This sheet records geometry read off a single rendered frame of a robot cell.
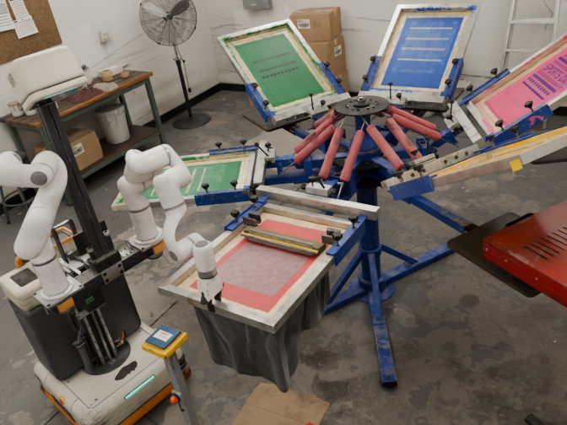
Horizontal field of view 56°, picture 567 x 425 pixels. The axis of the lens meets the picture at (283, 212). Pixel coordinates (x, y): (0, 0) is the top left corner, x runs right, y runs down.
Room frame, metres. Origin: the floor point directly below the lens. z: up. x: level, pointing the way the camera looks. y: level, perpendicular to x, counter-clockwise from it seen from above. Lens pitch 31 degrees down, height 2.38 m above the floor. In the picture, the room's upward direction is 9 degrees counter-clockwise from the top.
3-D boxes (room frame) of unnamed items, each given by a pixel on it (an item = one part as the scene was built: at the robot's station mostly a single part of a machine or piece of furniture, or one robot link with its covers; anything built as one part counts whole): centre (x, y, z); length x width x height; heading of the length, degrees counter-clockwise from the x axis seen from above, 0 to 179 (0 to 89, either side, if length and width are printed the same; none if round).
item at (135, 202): (2.05, 0.61, 1.37); 0.13 x 0.10 x 0.16; 127
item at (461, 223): (2.20, -0.79, 0.91); 1.34 x 0.40 x 0.08; 24
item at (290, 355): (1.80, -0.03, 0.74); 0.46 x 0.04 x 0.42; 144
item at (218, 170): (2.91, 0.38, 1.05); 1.08 x 0.61 x 0.23; 84
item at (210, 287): (1.66, 0.32, 1.12); 0.10 x 0.07 x 0.11; 144
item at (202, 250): (1.70, 0.34, 1.25); 0.15 x 0.10 x 0.11; 44
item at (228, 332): (1.73, 0.28, 0.74); 0.45 x 0.03 x 0.43; 54
